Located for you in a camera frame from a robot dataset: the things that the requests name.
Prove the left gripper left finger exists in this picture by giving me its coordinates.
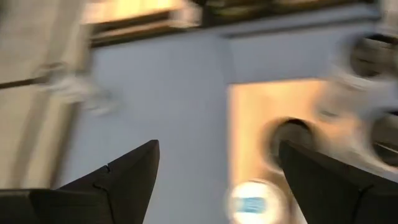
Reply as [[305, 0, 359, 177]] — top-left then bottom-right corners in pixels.
[[60, 139, 161, 224]]

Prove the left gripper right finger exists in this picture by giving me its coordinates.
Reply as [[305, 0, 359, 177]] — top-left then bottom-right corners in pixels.
[[278, 139, 374, 224]]

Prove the blue silver Red Bull can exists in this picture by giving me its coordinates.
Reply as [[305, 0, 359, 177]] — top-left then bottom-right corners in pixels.
[[225, 179, 285, 224]]

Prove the light wooden board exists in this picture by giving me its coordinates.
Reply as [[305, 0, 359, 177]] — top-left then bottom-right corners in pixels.
[[227, 77, 398, 224]]

